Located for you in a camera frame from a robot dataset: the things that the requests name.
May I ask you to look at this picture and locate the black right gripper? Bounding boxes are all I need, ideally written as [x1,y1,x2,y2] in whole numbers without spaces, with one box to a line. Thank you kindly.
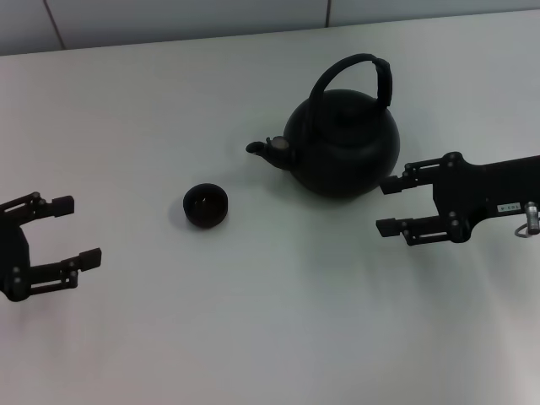
[375,150,540,247]

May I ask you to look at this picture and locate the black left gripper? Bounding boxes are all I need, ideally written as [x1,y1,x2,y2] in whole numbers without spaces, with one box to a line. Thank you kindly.
[0,191,104,303]

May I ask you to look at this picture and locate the black round teapot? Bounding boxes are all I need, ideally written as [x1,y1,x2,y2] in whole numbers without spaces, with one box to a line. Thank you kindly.
[246,53,401,198]

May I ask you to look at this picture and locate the small black teacup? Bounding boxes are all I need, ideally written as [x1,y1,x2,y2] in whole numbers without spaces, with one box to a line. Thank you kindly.
[182,182,231,230]

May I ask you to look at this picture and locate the right gripper connector cable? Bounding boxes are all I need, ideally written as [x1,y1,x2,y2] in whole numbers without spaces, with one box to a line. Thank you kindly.
[513,201,540,238]

